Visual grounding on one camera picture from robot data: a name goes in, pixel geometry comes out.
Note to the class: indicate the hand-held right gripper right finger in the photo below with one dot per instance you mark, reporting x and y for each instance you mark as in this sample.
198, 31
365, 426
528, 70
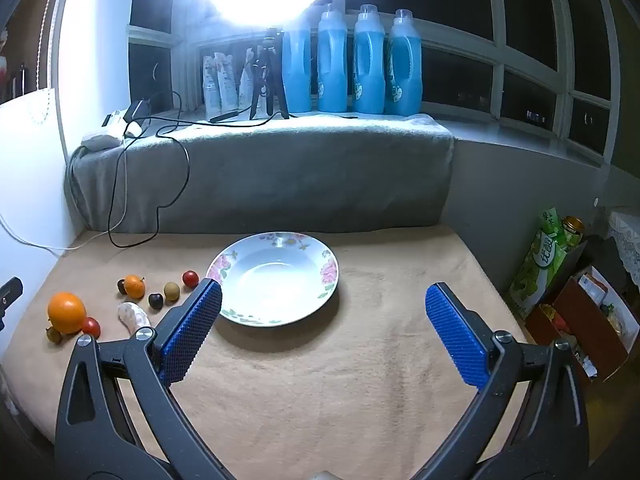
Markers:
457, 335

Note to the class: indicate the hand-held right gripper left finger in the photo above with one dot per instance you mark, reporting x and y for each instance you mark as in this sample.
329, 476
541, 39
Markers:
192, 330

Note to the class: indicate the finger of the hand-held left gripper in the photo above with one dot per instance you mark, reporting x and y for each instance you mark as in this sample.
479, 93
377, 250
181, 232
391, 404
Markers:
10, 292

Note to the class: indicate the brown longan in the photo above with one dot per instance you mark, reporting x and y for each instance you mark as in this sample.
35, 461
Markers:
171, 291
53, 335

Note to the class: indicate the dark grape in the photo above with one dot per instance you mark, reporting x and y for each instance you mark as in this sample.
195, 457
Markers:
120, 286
155, 301

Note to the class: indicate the large orange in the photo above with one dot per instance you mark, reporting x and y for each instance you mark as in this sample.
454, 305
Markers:
66, 312

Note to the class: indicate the small tangerine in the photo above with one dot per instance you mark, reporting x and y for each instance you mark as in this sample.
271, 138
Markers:
134, 286

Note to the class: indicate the red cherry tomato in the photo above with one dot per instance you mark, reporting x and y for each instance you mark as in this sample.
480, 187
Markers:
190, 278
91, 326

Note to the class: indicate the white floral plate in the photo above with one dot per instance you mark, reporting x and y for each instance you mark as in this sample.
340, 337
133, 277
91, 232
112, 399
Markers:
280, 285

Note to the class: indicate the white lumpy object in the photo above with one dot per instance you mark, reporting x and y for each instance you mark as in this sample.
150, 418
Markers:
132, 316

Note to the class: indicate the green snack packet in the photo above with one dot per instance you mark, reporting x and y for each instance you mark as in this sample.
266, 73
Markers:
545, 265

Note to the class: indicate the brown cardboard box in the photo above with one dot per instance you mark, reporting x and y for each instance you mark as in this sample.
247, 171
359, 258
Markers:
585, 320

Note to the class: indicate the gold-topped can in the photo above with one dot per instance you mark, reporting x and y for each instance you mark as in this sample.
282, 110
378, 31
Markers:
572, 227

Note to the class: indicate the grey blanket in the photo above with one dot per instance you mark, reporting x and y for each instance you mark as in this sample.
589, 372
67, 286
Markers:
300, 175

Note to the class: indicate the white lace cloth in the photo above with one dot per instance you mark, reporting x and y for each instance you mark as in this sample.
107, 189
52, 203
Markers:
625, 245

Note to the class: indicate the white power strip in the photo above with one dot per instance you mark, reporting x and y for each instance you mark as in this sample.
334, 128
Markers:
112, 120

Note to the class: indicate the white charger plug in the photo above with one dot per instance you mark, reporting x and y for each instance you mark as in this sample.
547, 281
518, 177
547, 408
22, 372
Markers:
132, 130

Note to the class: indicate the black inline controller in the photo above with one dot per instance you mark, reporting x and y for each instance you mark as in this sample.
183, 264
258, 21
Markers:
225, 116

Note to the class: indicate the black power adapter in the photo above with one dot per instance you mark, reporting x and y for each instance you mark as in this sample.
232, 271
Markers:
137, 109

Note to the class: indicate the white refill pouch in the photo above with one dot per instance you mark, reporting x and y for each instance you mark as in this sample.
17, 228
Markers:
246, 80
227, 80
212, 85

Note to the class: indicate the black tripod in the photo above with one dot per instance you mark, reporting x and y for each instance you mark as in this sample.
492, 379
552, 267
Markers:
265, 75

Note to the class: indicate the blue detergent bottle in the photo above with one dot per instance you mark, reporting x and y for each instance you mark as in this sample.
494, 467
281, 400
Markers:
332, 65
297, 75
369, 65
405, 70

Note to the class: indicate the white window frame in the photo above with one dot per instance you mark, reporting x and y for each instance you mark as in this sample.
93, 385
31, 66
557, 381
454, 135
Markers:
500, 65

